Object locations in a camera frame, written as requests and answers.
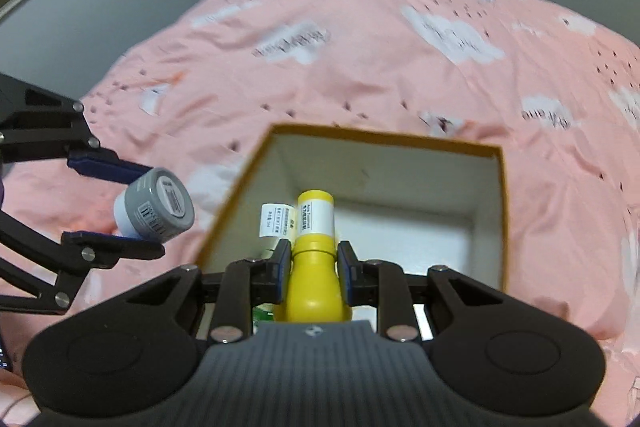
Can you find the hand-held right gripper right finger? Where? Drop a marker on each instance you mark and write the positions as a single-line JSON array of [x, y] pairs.
[[347, 272]]

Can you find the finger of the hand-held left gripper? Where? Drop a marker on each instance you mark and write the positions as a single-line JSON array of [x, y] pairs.
[[117, 249], [107, 168]]

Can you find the yellow bottle white label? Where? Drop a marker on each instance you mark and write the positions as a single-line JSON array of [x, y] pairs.
[[315, 277]]

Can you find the grey round jar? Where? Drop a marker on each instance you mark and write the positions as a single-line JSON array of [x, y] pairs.
[[155, 204]]

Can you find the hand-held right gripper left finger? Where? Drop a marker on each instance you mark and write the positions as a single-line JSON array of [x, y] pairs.
[[281, 269]]

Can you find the pink cloud print blanket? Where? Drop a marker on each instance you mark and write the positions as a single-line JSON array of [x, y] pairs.
[[350, 57]]

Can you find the orange rimmed white storage box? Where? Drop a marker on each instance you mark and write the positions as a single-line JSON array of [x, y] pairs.
[[400, 187]]

